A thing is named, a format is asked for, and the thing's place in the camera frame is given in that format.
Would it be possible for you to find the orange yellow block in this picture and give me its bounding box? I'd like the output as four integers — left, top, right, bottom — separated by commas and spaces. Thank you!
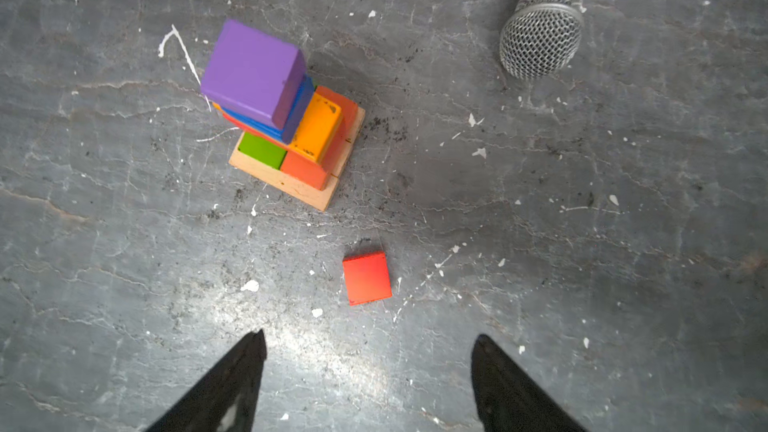
236, 90, 343, 163

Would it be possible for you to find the red long block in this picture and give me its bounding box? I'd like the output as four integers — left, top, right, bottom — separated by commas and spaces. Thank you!
213, 77, 359, 171

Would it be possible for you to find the green block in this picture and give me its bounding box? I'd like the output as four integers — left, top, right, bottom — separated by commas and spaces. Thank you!
238, 132, 287, 170

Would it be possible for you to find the purple glitter microphone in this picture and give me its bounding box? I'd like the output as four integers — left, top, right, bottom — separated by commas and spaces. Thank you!
499, 0, 584, 80

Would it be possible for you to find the natural wood block 29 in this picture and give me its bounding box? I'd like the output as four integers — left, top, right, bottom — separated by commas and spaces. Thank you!
229, 148, 339, 212

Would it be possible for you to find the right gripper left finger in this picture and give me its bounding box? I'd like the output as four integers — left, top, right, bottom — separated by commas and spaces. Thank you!
149, 330, 267, 432

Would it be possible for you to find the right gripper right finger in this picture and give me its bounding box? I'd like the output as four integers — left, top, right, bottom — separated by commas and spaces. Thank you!
471, 334, 584, 431

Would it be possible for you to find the blue cube block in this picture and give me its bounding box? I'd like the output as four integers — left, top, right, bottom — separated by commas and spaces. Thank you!
214, 75, 315, 144

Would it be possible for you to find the purple cube block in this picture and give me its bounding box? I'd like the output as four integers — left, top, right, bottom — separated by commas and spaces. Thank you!
200, 19, 306, 129

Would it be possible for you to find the red cube block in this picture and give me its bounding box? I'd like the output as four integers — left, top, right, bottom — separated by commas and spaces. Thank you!
342, 251, 392, 306

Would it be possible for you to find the natural wood block 58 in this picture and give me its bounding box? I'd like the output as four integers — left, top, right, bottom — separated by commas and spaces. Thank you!
332, 107, 366, 179

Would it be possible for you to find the orange-red long block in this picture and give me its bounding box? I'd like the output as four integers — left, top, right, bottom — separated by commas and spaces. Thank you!
280, 138, 352, 190

